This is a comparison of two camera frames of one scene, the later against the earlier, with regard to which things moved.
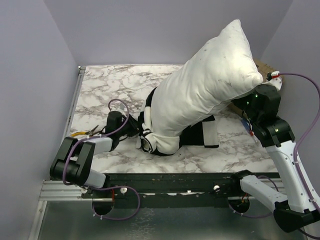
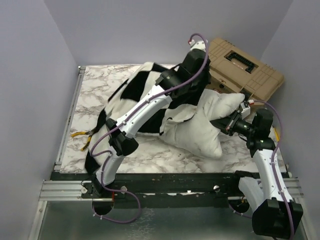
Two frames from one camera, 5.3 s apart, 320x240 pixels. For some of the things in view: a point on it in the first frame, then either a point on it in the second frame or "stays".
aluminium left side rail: [69, 122] stays
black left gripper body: [130, 128] to [201, 80]
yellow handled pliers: [90, 132] stays
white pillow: [221, 70] to [190, 127]
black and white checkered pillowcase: [204, 133] to [140, 82]
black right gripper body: [245, 103] to [237, 124]
